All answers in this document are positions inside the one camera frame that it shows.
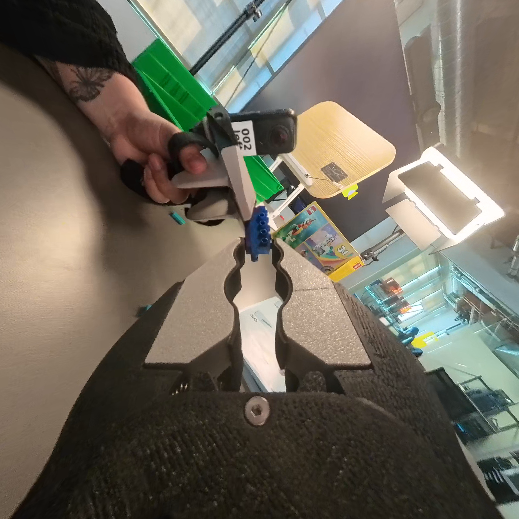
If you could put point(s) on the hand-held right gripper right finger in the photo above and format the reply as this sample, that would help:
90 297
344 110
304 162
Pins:
320 320

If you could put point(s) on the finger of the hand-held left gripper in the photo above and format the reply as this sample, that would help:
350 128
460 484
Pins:
239 178

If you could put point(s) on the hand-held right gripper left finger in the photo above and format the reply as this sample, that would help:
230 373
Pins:
190 316

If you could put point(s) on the blue lego assembly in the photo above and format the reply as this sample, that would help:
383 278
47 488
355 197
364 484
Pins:
259 231

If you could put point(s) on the green plastic bin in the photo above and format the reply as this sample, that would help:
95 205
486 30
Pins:
170 81

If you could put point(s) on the person's left forearm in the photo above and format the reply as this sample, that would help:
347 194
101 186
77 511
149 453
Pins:
93 89

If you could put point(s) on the teal curved lego piece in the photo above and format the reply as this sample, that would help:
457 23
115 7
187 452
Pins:
146 310

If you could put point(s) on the small teal lego tile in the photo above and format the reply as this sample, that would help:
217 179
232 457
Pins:
177 219

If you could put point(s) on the yellow lego set box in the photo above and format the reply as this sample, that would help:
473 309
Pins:
320 243

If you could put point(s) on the person's left hand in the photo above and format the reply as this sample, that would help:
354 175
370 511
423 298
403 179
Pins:
133 133

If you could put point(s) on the open instruction booklet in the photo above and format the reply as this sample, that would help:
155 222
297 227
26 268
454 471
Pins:
259 348

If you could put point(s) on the wooden chair seat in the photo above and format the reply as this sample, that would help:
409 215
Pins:
344 138

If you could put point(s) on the black light stand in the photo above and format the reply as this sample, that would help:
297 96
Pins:
381 245

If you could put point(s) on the neon yellow tag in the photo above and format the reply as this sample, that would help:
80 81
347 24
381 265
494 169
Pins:
350 191

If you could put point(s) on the studio light panel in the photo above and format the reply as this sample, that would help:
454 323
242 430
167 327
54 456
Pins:
442 198

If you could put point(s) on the silver ventilation duct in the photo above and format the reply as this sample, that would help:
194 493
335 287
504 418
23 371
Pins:
448 61

